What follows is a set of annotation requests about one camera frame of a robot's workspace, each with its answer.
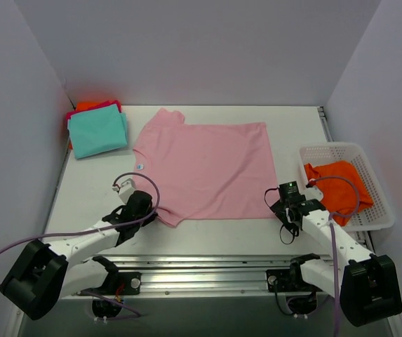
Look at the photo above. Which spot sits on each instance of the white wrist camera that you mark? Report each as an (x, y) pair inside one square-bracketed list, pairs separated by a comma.
[(313, 191), (124, 189)]

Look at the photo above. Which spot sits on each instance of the white plastic basket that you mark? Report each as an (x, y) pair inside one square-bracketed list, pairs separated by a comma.
[(377, 217)]

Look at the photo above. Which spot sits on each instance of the folded teal t shirt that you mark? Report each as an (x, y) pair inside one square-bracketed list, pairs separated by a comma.
[(97, 131)]

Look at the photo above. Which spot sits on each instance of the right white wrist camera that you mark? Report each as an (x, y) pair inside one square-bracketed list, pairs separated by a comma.
[(313, 191)]

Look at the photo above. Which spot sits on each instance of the folded orange t shirt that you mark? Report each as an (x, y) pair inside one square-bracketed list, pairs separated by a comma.
[(82, 107)]

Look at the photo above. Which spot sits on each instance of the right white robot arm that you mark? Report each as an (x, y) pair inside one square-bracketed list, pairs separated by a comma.
[(364, 285)]

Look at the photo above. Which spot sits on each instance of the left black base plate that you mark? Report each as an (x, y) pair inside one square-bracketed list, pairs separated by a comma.
[(119, 284)]

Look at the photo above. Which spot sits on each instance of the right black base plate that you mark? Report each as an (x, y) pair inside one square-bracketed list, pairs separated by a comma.
[(279, 280)]

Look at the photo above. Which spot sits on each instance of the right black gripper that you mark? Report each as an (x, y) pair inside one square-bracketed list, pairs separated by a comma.
[(283, 208)]

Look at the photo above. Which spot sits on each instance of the folded magenta t shirt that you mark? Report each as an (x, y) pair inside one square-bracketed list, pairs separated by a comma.
[(108, 103)]

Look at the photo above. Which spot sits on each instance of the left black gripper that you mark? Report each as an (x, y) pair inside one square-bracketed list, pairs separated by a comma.
[(148, 215)]

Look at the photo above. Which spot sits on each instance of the orange t shirt in basket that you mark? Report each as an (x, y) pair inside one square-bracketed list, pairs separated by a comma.
[(341, 188)]

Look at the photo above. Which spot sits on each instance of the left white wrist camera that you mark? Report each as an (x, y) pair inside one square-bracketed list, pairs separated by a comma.
[(124, 189)]

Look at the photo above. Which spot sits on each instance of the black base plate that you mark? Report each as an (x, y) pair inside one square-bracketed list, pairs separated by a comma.
[(279, 280), (119, 284)]

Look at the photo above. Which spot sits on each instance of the pink t shirt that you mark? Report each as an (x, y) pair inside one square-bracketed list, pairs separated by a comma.
[(204, 171)]

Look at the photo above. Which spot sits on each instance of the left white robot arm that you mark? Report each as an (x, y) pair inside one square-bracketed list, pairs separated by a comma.
[(45, 272)]

